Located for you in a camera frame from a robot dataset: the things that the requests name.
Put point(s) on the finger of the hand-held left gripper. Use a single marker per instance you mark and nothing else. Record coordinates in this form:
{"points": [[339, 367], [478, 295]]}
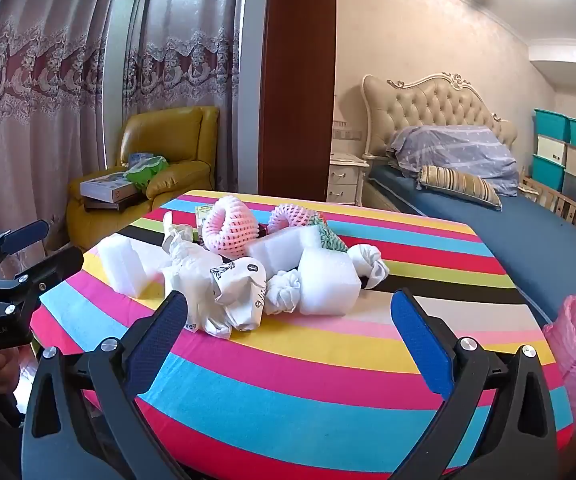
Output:
{"points": [[53, 270], [25, 234]]}

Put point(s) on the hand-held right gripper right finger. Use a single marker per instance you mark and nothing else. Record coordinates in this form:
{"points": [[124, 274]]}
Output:
{"points": [[420, 345]]}

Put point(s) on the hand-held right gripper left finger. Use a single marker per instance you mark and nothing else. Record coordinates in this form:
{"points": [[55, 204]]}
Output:
{"points": [[160, 335]]}

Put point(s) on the crushed white paper cup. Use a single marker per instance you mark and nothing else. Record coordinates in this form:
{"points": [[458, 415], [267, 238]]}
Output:
{"points": [[248, 300], [193, 280]]}

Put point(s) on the yellow cardboard box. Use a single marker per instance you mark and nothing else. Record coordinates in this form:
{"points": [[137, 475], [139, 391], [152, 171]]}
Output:
{"points": [[202, 215]]}

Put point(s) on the person's left hand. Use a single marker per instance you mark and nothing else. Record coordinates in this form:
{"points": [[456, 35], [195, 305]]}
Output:
{"points": [[8, 367]]}

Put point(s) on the brown flat book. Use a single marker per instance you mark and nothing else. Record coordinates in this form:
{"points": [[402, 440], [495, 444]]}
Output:
{"points": [[103, 205]]}

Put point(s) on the books on armchair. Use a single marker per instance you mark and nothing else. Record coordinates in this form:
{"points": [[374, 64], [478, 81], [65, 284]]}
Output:
{"points": [[108, 186]]}

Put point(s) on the rolled white foam sheet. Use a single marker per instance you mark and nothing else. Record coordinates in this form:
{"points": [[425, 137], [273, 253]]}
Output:
{"points": [[328, 280]]}

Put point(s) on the large pink foam fruit net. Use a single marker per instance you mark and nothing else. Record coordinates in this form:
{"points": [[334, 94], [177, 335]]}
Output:
{"points": [[228, 242]]}

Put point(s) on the pink lace patterned curtain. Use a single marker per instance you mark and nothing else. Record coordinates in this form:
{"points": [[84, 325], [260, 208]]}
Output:
{"points": [[183, 60], [33, 110]]}

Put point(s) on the striped colourful tablecloth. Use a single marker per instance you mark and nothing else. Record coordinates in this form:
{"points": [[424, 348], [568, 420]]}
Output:
{"points": [[293, 385]]}

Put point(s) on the green white foam net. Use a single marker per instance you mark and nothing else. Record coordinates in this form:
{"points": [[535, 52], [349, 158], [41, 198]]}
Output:
{"points": [[334, 241]]}

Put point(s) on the green plastic packet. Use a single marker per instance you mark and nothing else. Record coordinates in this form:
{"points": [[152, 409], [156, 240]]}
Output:
{"points": [[145, 170]]}

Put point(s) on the bed with blue sheet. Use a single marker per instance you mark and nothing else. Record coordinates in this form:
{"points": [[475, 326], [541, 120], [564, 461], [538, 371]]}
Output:
{"points": [[518, 240]]}

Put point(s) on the striped pillow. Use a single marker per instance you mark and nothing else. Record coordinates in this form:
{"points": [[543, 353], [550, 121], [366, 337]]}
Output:
{"points": [[460, 185]]}

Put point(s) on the small pink foam fruit net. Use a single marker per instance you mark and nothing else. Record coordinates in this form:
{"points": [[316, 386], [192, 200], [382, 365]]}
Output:
{"points": [[293, 217]]}

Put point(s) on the yellow leather armchair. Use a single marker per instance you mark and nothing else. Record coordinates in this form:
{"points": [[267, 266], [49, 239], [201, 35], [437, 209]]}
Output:
{"points": [[178, 135]]}

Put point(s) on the white nightstand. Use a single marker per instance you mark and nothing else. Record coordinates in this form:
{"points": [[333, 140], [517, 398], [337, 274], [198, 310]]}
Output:
{"points": [[344, 180]]}

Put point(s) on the folded grey-blue quilt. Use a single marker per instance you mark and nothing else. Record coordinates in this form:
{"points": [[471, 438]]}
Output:
{"points": [[458, 155]]}

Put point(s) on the stack of plastic storage boxes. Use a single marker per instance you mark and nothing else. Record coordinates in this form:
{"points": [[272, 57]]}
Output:
{"points": [[550, 172]]}

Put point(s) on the beige tufted headboard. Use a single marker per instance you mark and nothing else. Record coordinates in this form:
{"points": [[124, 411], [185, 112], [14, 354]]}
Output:
{"points": [[433, 105]]}

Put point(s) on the brown wooden wardrobe panel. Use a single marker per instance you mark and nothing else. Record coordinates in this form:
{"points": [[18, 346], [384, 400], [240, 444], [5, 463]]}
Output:
{"points": [[298, 85]]}

